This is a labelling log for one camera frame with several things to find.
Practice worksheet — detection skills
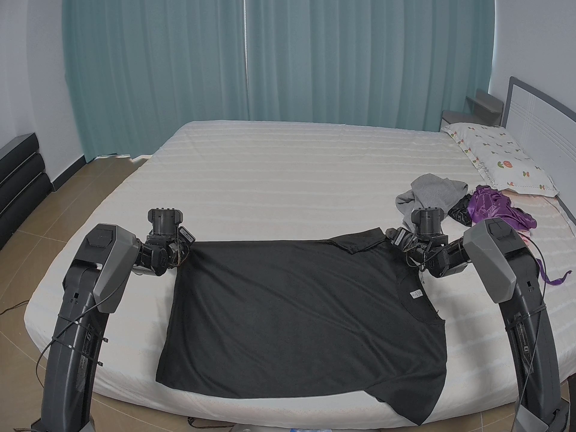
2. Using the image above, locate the purple satin garment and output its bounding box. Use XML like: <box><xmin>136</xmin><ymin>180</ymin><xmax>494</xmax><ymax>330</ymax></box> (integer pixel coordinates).
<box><xmin>468</xmin><ymin>185</ymin><xmax>572</xmax><ymax>287</ymax></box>

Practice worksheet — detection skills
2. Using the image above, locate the black shiny garment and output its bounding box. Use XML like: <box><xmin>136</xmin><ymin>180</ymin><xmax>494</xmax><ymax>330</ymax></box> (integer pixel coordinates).
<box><xmin>448</xmin><ymin>194</ymin><xmax>475</xmax><ymax>228</ymax></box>

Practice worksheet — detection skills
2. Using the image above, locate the white printed pillow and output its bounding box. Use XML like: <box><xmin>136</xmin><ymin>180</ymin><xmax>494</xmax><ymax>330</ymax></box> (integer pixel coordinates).
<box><xmin>441</xmin><ymin>122</ymin><xmax>560</xmax><ymax>197</ymax></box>

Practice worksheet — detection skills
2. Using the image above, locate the blue-green curtain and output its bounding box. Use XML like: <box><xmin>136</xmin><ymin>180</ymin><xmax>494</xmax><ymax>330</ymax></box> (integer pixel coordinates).
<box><xmin>245</xmin><ymin>0</ymin><xmax>495</xmax><ymax>130</ymax></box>
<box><xmin>63</xmin><ymin>0</ymin><xmax>249</xmax><ymax>161</ymax></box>

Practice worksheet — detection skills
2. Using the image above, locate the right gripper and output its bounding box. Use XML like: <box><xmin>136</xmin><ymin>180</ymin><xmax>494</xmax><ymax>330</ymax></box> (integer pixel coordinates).
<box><xmin>385</xmin><ymin>226</ymin><xmax>408</xmax><ymax>248</ymax></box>

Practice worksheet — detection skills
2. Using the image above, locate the grey bedside table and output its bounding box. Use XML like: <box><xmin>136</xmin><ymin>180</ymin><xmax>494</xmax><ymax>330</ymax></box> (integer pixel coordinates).
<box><xmin>440</xmin><ymin>89</ymin><xmax>504</xmax><ymax>129</ymax></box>

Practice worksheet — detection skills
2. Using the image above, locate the bed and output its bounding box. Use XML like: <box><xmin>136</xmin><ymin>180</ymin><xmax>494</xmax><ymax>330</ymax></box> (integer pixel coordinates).
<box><xmin>23</xmin><ymin>76</ymin><xmax>576</xmax><ymax>415</ymax></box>

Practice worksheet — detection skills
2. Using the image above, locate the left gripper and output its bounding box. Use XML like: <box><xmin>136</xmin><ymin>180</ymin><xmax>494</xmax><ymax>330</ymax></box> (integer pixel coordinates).
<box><xmin>176</xmin><ymin>225</ymin><xmax>197</xmax><ymax>254</ymax></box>

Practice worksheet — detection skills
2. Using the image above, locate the black chest of drawers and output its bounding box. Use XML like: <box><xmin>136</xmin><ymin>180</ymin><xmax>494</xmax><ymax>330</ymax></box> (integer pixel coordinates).
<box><xmin>0</xmin><ymin>132</ymin><xmax>57</xmax><ymax>251</ymax></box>

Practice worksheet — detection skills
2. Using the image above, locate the grey garment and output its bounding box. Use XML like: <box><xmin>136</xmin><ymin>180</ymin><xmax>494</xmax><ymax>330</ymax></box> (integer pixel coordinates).
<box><xmin>395</xmin><ymin>174</ymin><xmax>470</xmax><ymax>230</ymax></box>

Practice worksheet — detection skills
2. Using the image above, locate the black T-shirt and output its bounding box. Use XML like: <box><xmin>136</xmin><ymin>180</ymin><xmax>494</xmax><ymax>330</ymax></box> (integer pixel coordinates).
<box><xmin>155</xmin><ymin>226</ymin><xmax>447</xmax><ymax>425</ymax></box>

